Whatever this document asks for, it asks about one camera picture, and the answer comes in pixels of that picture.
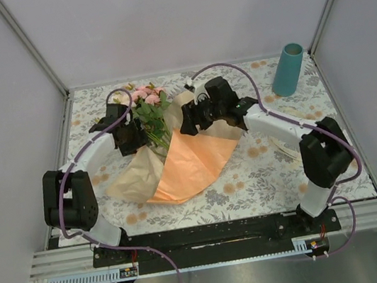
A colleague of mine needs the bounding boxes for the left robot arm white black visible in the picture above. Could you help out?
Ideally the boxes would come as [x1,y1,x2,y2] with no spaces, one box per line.
[42,104,148,264]

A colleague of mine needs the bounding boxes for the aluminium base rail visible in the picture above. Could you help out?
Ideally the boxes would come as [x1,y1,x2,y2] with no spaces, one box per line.
[30,199,377,280]

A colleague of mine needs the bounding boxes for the white slotted cable duct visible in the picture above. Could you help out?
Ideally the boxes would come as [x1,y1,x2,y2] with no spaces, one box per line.
[47,238,329,283]

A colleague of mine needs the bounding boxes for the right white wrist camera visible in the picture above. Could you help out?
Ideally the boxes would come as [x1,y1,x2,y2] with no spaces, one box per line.
[184,78,210,104]

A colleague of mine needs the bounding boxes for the teal cylindrical vase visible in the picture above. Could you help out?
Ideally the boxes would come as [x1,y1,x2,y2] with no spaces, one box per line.
[272,43,303,97]

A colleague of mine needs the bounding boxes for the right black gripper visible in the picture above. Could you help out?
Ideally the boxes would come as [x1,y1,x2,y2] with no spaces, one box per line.
[175,91,228,139]

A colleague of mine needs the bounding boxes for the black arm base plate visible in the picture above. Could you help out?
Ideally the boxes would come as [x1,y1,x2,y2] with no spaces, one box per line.
[93,209,342,268]

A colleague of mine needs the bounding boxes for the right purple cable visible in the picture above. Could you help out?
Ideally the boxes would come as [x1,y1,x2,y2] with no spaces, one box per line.
[189,43,376,274]

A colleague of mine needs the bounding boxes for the cream printed ribbon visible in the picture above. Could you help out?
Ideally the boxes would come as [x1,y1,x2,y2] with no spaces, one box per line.
[264,102,322,174]

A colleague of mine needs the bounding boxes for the left aluminium frame post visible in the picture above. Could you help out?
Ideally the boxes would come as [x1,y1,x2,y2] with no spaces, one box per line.
[0,0,69,98]

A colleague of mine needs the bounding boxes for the pink flower bunch green stems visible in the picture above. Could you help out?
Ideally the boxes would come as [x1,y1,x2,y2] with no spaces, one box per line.
[123,83,171,152]

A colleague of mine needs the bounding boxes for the orange beige wrapping paper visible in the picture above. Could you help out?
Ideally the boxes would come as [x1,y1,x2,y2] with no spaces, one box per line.
[106,91,242,204]

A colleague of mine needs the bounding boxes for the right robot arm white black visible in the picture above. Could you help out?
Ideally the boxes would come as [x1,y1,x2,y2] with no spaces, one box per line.
[180,76,354,234]

